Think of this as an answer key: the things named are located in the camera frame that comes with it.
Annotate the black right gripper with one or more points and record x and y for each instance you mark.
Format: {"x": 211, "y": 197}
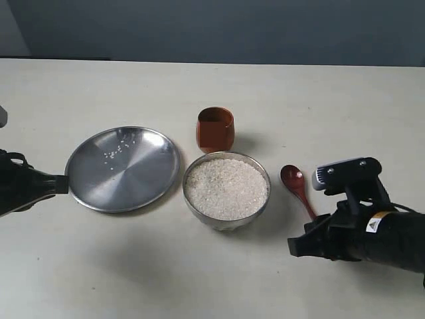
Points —
{"x": 346, "y": 227}

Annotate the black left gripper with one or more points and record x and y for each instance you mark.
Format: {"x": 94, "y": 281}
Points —
{"x": 12, "y": 185}

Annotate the dark red wooden spoon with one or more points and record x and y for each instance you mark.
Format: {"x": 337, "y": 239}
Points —
{"x": 294, "y": 180}

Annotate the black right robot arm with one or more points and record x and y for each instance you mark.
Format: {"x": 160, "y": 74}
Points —
{"x": 393, "y": 239}

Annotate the steel bowl of rice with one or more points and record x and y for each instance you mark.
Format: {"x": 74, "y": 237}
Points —
{"x": 226, "y": 190}

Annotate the brown wooden cup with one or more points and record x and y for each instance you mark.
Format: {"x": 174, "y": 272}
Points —
{"x": 215, "y": 130}

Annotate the round steel plate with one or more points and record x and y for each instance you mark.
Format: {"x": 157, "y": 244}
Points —
{"x": 123, "y": 169}

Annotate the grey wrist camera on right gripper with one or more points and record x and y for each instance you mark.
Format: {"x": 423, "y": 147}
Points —
{"x": 341, "y": 173}

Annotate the grey camera on left gripper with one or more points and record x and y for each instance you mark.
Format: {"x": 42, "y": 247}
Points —
{"x": 3, "y": 117}

